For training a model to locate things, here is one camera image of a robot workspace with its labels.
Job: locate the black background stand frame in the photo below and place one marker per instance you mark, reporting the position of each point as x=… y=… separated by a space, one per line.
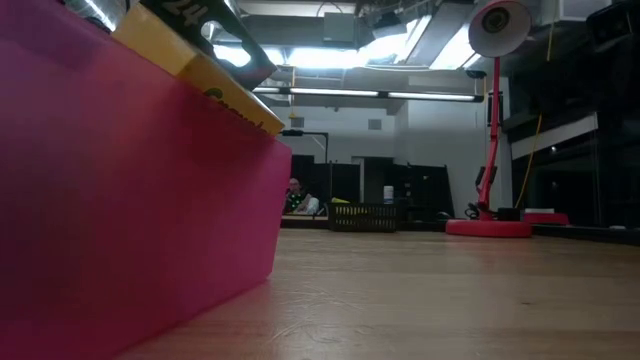
x=300 y=133

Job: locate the red desk lamp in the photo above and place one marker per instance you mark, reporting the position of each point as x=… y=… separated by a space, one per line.
x=487 y=228

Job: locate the small black box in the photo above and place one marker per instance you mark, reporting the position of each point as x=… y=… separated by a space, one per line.
x=509 y=214

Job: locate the red translucent plastic tray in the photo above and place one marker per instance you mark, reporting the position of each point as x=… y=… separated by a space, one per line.
x=125 y=225

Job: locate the person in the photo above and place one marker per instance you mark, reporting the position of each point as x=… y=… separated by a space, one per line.
x=296 y=200

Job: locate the small grey wall vent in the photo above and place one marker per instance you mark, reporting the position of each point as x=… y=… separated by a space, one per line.
x=374 y=124
x=297 y=122

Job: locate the flat red white box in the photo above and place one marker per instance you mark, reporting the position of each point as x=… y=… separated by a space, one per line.
x=547 y=219

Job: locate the black aluminium table frame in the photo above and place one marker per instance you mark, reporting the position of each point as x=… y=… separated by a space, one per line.
x=585 y=234

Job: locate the long ceiling light bar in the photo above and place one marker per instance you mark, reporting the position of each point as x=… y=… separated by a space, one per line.
x=350 y=93

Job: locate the white plastic bottle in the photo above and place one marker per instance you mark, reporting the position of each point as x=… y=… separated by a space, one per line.
x=388 y=194

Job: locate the grey ceiling box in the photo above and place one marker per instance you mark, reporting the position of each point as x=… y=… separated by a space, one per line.
x=339 y=27

